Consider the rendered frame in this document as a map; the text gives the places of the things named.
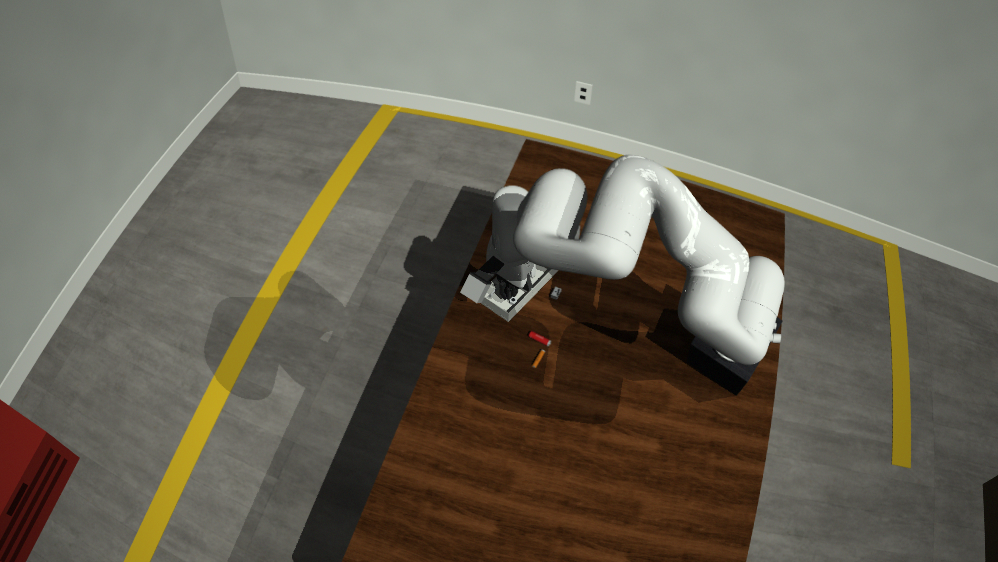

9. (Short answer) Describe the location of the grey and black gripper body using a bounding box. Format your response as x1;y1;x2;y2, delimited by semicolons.
486;235;536;288

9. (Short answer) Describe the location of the red battery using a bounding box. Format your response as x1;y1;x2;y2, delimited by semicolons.
529;331;551;346

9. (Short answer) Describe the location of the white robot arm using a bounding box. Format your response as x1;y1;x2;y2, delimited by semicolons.
492;155;784;365

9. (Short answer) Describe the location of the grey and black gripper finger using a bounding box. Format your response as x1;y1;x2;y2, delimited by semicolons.
496;274;510;295
506;273;533;300

